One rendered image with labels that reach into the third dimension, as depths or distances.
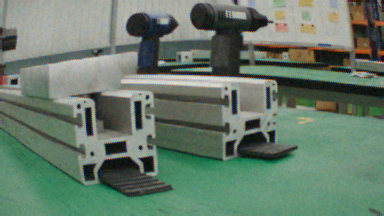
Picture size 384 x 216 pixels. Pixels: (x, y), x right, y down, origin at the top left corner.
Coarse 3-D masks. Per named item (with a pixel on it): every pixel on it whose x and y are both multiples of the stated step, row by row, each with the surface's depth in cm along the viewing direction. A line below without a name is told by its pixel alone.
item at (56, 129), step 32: (0, 96) 79; (32, 96) 56; (96, 96) 54; (128, 96) 48; (32, 128) 61; (64, 128) 46; (96, 128) 50; (128, 128) 49; (64, 160) 48; (96, 160) 46; (128, 160) 50
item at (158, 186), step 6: (126, 186) 43; (132, 186) 43; (138, 186) 44; (144, 186) 44; (150, 186) 44; (156, 186) 44; (162, 186) 44; (168, 186) 45; (126, 192) 42; (132, 192) 42; (138, 192) 42; (144, 192) 43; (150, 192) 43; (156, 192) 43
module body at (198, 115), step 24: (168, 96) 65; (192, 96) 61; (216, 96) 56; (240, 96) 64; (264, 96) 60; (168, 120) 65; (192, 120) 60; (216, 120) 57; (240, 120) 58; (264, 120) 61; (168, 144) 64; (192, 144) 60; (216, 144) 57
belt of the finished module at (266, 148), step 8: (240, 144) 61; (248, 144) 60; (256, 144) 60; (264, 144) 59; (272, 144) 59; (280, 144) 58; (288, 144) 58; (240, 152) 58; (248, 152) 57; (256, 152) 56; (264, 152) 55; (272, 152) 54; (280, 152) 54; (288, 152) 55
